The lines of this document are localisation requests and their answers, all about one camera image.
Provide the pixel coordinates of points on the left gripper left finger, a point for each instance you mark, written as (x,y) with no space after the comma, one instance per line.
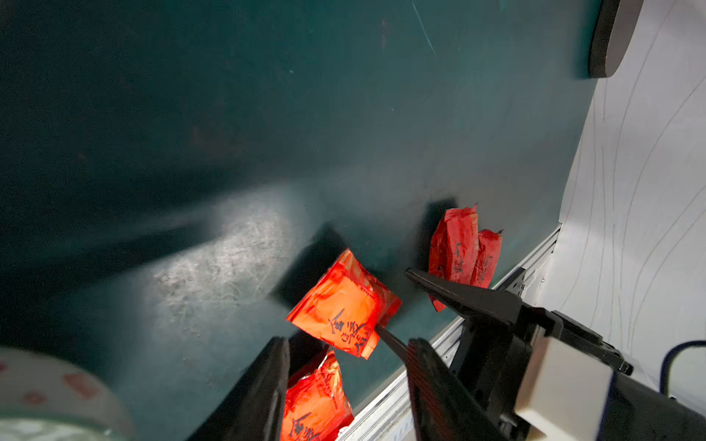
(253,409)

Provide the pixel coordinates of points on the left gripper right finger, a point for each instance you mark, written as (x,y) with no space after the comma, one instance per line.
(442,408)

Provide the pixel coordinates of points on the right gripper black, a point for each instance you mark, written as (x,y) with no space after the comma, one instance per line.
(496,344)

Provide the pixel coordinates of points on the red tea bag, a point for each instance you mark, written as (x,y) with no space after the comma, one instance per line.
(490,245)
(316,405)
(454,246)
(345,306)

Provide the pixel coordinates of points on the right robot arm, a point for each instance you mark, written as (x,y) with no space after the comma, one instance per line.
(634,411)

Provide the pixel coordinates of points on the green patterned hand fan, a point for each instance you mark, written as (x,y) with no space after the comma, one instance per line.
(46,398)

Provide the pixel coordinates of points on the green table mat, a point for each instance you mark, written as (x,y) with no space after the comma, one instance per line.
(175,175)

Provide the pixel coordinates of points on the copper glass holder stand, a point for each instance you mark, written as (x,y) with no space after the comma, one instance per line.
(613,33)

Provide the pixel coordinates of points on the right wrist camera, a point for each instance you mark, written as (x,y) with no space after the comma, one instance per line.
(563,393)

